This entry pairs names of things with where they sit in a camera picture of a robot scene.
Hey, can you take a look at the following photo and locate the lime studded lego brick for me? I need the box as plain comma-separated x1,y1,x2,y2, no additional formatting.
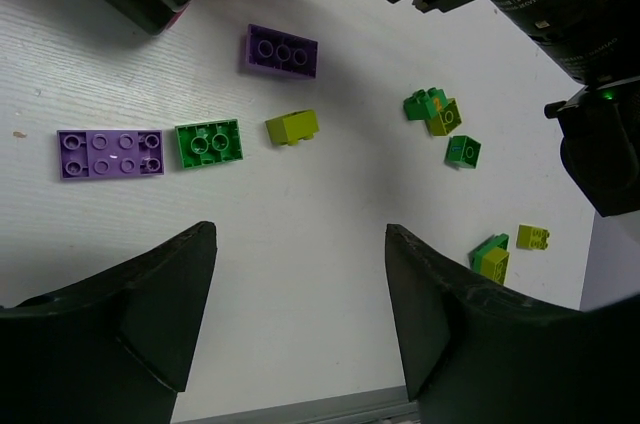
516,224,550,250

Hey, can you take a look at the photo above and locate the purple lego brick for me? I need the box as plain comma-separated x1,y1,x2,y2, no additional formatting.
244,24,319,79

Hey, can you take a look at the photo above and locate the lime 2x2 lego brick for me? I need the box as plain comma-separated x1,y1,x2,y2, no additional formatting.
265,109,319,146

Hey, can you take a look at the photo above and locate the green lego brick number two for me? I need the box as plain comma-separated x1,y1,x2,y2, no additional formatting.
403,87,448,121

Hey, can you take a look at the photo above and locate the green lego under lime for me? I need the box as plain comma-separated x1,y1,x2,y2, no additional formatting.
468,233,509,271

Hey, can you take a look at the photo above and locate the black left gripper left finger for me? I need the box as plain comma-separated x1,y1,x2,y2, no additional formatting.
1,221,217,423

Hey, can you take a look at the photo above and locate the green 2x3 lego brick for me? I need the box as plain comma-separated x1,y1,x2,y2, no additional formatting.
175,119,243,169

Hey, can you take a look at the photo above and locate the green hollow lego brick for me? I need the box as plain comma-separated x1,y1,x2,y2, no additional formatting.
445,135,481,169

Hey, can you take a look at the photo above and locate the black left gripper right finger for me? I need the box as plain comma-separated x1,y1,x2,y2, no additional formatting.
385,224,639,423

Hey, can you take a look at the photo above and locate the lime hollow lego brick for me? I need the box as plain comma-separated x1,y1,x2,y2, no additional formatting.
426,98,462,137

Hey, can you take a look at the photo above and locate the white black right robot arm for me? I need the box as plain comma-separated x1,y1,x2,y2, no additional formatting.
388,0,639,217

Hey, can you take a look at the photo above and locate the lime long lego brick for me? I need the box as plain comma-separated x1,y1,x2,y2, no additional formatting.
480,247,510,285

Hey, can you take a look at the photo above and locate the purple lego plate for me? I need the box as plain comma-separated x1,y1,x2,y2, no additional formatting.
56,130,164,181

